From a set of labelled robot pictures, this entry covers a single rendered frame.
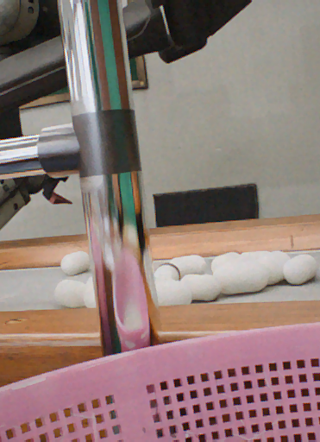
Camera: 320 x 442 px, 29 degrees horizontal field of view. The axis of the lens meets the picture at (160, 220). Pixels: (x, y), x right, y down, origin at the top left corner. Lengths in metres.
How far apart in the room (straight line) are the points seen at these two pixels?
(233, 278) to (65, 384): 0.24
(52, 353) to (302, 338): 0.11
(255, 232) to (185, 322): 0.36
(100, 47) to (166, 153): 2.42
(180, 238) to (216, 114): 1.95
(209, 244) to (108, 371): 0.43
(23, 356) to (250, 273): 0.19
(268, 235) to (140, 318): 0.40
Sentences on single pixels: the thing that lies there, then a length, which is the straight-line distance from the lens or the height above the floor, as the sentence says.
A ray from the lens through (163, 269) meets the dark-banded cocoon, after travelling 0.46.
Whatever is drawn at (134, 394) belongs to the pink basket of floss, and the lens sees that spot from 0.21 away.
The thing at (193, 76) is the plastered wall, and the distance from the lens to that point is 2.61.
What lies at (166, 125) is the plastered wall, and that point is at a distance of 2.64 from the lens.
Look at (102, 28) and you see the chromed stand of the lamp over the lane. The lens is 0.22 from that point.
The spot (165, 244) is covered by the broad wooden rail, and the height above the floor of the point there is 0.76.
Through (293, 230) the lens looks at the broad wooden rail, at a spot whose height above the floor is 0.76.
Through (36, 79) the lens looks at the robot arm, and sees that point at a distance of 0.80.
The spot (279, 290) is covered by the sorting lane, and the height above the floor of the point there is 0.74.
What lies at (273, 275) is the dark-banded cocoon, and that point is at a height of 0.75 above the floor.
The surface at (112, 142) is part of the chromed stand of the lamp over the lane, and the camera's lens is 0.22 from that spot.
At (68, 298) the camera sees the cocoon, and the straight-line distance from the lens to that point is 0.44.
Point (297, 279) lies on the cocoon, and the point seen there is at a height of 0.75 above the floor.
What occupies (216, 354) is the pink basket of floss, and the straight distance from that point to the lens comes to 0.21.
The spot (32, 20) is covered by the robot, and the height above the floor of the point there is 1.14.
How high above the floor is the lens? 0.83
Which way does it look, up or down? 4 degrees down
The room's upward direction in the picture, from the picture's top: 7 degrees counter-clockwise
